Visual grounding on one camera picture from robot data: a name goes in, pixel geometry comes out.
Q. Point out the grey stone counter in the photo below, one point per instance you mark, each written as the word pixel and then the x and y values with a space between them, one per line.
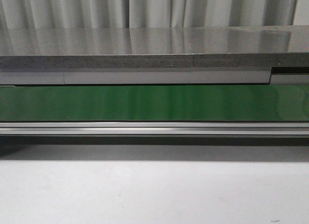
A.
pixel 223 55

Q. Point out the green conveyor belt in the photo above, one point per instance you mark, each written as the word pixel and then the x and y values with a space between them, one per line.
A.
pixel 155 103

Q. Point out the white curtain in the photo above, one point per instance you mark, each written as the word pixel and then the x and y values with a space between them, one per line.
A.
pixel 144 13

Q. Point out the aluminium conveyor frame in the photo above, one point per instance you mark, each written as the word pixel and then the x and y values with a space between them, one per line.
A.
pixel 176 133

